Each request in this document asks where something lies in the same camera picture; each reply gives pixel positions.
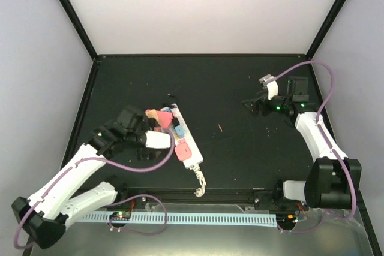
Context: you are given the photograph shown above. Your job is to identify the pink square plug adapter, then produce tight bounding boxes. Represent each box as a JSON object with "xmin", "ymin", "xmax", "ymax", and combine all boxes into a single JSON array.
[{"xmin": 175, "ymin": 142, "xmax": 192, "ymax": 162}]

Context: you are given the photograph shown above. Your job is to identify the blue USB charger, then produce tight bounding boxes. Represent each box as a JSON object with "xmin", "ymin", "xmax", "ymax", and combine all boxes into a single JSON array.
[{"xmin": 175, "ymin": 125, "xmax": 184, "ymax": 138}]

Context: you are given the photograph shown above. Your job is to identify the white power strip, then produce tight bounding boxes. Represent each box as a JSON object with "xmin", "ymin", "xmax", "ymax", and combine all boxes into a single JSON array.
[{"xmin": 160, "ymin": 106, "xmax": 203, "ymax": 169}]

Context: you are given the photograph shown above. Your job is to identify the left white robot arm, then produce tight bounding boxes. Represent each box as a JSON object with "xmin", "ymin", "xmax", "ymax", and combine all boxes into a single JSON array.
[{"xmin": 11, "ymin": 106, "xmax": 175, "ymax": 250}]

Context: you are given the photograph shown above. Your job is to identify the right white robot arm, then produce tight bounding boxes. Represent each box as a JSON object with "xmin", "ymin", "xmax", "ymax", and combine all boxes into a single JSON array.
[{"xmin": 242, "ymin": 74, "xmax": 362, "ymax": 210}]

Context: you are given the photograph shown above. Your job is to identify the pink triangular socket adapter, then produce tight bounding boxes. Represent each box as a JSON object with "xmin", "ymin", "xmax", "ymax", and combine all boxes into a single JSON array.
[{"xmin": 154, "ymin": 110, "xmax": 173, "ymax": 131}]

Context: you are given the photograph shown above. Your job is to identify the yellow cube socket adapter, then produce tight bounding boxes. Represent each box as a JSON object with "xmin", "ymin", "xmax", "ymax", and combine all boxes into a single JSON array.
[{"xmin": 145, "ymin": 109, "xmax": 159, "ymax": 121}]

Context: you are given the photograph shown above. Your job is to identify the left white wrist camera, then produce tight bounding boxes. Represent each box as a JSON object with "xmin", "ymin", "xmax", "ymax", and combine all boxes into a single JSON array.
[{"xmin": 145, "ymin": 131, "xmax": 172, "ymax": 149}]

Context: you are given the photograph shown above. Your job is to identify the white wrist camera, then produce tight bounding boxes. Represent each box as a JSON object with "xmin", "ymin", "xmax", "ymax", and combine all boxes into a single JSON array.
[
  {"xmin": 145, "ymin": 131, "xmax": 172, "ymax": 149},
  {"xmin": 259, "ymin": 74, "xmax": 278, "ymax": 100}
]

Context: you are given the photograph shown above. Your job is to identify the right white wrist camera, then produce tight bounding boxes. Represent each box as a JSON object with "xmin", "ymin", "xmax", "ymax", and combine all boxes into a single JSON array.
[{"xmin": 259, "ymin": 74, "xmax": 278, "ymax": 100}]

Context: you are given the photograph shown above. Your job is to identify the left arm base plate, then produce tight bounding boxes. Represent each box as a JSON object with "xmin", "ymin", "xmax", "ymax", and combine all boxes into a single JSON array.
[{"xmin": 104, "ymin": 192, "xmax": 150, "ymax": 208}]

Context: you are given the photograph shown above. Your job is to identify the white coiled power cord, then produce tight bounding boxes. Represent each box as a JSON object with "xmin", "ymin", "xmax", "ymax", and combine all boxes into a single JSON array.
[{"xmin": 191, "ymin": 163, "xmax": 208, "ymax": 198}]

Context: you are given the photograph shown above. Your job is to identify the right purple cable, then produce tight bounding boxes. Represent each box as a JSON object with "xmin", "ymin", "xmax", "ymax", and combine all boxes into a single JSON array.
[{"xmin": 274, "ymin": 61, "xmax": 359, "ymax": 234}]

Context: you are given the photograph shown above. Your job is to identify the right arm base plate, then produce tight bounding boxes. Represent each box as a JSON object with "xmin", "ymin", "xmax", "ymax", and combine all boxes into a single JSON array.
[{"xmin": 253, "ymin": 189, "xmax": 301, "ymax": 212}]

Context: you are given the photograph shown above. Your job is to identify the light blue slotted cable duct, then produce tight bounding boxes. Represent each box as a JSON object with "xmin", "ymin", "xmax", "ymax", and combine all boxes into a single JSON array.
[{"xmin": 78, "ymin": 211, "xmax": 277, "ymax": 228}]

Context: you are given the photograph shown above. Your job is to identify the black aluminium frame post right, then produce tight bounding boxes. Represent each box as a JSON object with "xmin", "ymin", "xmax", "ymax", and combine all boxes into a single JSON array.
[{"xmin": 305, "ymin": 0, "xmax": 347, "ymax": 60}]

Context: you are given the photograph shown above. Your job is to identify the black aluminium frame post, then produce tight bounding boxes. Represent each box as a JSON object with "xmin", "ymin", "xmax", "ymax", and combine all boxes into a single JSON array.
[
  {"xmin": 305, "ymin": 0, "xmax": 347, "ymax": 60},
  {"xmin": 59, "ymin": 0, "xmax": 98, "ymax": 61}
]

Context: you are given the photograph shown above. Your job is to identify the black aluminium frame post left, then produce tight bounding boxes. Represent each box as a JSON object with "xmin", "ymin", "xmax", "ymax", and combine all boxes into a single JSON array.
[{"xmin": 59, "ymin": 0, "xmax": 98, "ymax": 61}]

